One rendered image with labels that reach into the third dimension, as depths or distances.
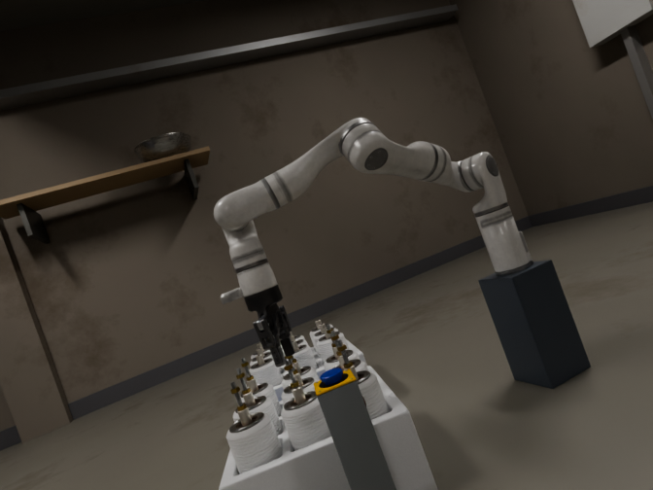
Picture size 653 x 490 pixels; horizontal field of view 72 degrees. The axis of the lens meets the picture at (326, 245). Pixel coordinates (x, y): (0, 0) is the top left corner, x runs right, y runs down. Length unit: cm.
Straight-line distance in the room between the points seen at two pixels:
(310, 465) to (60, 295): 309
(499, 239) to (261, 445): 77
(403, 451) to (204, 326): 291
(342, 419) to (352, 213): 337
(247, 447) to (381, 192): 348
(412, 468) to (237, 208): 61
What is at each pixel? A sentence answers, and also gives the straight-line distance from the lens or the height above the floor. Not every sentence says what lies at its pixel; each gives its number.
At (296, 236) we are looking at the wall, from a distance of 388.
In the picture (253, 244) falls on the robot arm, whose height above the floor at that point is 59.
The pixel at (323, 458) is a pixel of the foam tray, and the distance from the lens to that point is 95.
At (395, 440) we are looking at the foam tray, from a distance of 96.
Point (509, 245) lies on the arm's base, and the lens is 127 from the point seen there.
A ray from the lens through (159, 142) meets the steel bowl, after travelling 342.
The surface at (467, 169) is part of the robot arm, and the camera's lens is 126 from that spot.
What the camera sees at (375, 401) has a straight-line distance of 96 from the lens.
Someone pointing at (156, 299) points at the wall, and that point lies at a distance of 373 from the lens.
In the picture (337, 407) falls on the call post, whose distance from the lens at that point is 78.
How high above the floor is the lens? 53
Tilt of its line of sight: level
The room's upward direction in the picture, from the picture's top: 20 degrees counter-clockwise
